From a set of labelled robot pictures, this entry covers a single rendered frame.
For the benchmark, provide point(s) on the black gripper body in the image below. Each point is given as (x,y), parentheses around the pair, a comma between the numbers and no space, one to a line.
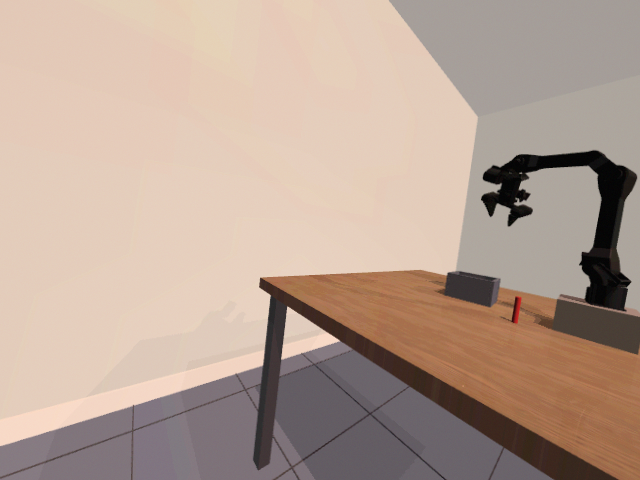
(507,198)

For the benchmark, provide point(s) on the red peg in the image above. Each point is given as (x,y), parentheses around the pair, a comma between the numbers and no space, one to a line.
(516,309)

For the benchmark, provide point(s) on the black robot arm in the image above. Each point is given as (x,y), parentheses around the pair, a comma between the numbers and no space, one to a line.
(615,183)

